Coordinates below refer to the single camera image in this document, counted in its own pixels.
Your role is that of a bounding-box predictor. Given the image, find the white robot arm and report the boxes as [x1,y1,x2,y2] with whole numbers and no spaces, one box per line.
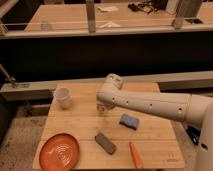
[96,74,213,171]

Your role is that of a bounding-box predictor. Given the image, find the blue sponge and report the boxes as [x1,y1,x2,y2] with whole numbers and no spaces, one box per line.
[119,114,140,130]

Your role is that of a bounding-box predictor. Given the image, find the white plastic cup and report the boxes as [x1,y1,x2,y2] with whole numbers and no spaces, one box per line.
[53,88,71,109]

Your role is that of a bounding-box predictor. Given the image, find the grey rectangular block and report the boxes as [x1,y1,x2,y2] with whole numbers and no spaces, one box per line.
[95,132,117,155]

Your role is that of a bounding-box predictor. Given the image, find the white crumpled cloth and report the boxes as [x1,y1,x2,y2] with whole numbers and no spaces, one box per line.
[98,21,121,28]

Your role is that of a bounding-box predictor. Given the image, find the white paper sheet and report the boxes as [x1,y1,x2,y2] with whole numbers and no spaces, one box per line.
[97,6,119,12]

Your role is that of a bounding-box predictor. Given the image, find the orange carrot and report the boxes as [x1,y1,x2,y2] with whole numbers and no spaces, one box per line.
[129,142,143,169]

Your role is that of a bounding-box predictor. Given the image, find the orange plate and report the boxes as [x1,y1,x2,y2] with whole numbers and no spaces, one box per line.
[39,133,80,171]

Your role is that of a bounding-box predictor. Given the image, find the grey metal post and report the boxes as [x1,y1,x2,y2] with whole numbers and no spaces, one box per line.
[171,0,204,30]
[86,0,96,33]

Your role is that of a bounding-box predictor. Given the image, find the black cables on back table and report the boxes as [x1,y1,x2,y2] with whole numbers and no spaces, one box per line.
[127,0,162,14]

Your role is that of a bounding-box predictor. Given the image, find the metal clamp bracket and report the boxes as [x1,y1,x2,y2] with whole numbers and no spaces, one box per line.
[0,64,30,88]

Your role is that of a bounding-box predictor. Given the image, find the grey metal post right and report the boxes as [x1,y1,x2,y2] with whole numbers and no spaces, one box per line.
[171,0,204,30]

